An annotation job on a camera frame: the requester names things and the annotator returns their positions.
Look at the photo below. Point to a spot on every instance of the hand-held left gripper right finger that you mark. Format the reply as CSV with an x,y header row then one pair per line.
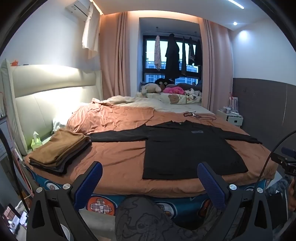
x,y
211,185

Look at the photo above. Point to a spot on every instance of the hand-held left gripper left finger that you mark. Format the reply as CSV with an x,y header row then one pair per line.
x,y
89,185

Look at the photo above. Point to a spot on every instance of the black long-sleeve shirt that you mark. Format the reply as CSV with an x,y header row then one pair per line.
x,y
185,150

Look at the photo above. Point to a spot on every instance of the blue patterned bed sheet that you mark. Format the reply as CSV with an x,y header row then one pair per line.
x,y
111,204

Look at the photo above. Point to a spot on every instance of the orange-brown plush blanket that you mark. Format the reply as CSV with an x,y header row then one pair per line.
x,y
120,162

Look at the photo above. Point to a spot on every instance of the brown folded garment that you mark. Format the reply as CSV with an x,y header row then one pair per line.
x,y
57,146

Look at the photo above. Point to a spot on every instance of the grey printed pants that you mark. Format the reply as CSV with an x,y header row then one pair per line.
x,y
143,222

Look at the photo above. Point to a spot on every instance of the green tissue box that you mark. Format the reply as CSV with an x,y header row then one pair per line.
x,y
36,143

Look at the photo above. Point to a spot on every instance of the white nightstand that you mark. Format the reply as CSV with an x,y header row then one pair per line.
x,y
233,120

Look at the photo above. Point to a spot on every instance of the tablet screen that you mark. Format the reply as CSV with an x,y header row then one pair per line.
x,y
10,215

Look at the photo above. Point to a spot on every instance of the white printed plush pillow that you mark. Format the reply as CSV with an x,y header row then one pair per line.
x,y
193,93

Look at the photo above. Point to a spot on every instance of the cream duvet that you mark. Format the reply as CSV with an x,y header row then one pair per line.
x,y
129,100

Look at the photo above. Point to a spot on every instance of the cream bear-print blanket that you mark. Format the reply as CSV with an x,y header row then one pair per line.
x,y
161,97

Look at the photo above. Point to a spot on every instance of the cream padded headboard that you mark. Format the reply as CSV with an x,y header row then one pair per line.
x,y
46,92

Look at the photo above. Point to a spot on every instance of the pink cloth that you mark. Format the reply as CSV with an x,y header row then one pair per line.
x,y
173,90

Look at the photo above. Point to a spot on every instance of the black plush toy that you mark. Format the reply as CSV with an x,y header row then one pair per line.
x,y
164,83

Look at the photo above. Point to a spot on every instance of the beige plush bear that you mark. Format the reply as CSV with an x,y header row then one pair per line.
x,y
150,88

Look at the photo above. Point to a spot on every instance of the pink curtain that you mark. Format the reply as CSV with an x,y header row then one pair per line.
x,y
215,69
118,58

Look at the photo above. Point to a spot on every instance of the black hanging coat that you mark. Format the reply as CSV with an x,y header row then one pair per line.
x,y
172,58

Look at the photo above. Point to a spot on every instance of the floral hanging garment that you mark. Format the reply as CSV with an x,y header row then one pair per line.
x,y
158,53

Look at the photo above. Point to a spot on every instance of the white hanging garment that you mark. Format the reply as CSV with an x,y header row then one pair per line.
x,y
91,32

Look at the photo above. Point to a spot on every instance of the ceiling light strip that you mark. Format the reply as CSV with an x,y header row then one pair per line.
x,y
235,4

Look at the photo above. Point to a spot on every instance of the white air conditioner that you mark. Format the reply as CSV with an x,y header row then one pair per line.
x,y
77,8

